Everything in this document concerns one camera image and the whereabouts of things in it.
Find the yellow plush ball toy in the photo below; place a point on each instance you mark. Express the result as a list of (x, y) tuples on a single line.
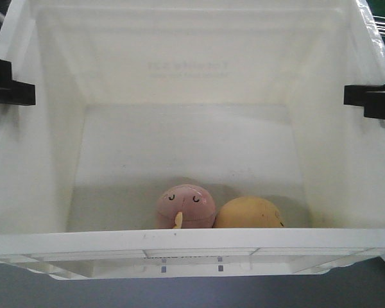
[(249, 212)]

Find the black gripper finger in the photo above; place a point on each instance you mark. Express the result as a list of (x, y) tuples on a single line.
[(370, 97), (14, 92)]

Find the white plastic tote box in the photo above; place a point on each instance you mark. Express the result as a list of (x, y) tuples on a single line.
[(241, 98)]

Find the pink plush ball toy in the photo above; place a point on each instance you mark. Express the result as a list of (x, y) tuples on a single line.
[(185, 206)]

